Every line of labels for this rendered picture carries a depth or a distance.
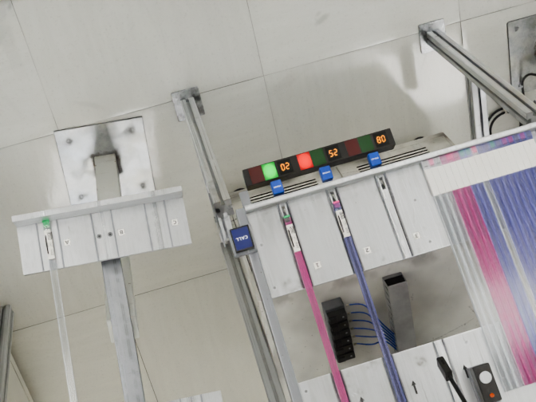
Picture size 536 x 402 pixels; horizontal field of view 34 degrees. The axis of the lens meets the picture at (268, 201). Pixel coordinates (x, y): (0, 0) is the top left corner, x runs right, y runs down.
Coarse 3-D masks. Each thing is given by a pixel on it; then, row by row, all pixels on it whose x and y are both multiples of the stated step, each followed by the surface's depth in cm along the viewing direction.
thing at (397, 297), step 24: (432, 24) 250; (192, 96) 245; (480, 96) 229; (480, 120) 233; (216, 216) 184; (384, 288) 212; (336, 312) 208; (360, 312) 212; (408, 312) 213; (336, 336) 210; (360, 336) 216; (408, 336) 217
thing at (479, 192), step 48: (480, 144) 187; (528, 144) 187; (432, 192) 184; (480, 192) 184; (528, 192) 184; (480, 240) 181; (528, 240) 181; (480, 288) 178; (528, 288) 178; (528, 336) 176
